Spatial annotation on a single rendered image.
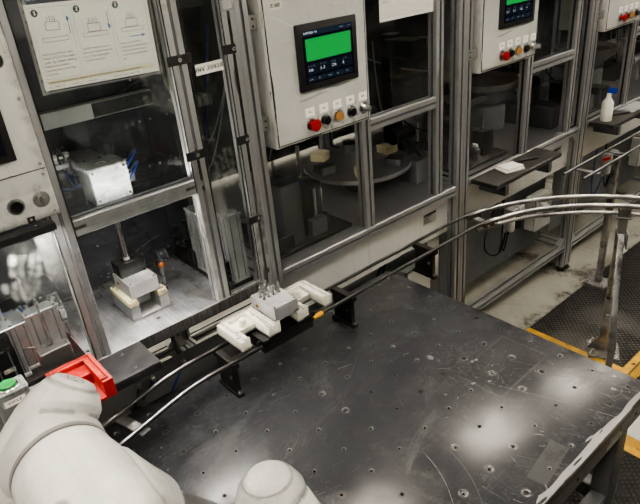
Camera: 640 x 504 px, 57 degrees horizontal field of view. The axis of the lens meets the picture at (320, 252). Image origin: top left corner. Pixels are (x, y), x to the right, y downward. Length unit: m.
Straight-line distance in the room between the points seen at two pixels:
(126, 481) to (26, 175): 0.99
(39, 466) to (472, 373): 1.42
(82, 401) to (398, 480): 0.98
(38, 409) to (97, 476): 0.17
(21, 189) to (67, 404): 0.82
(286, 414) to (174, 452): 0.34
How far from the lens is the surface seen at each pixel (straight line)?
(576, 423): 1.85
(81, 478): 0.77
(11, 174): 1.59
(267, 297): 1.91
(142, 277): 1.97
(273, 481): 1.30
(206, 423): 1.87
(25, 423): 0.89
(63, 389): 0.88
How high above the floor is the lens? 1.92
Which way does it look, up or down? 28 degrees down
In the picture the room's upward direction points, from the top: 6 degrees counter-clockwise
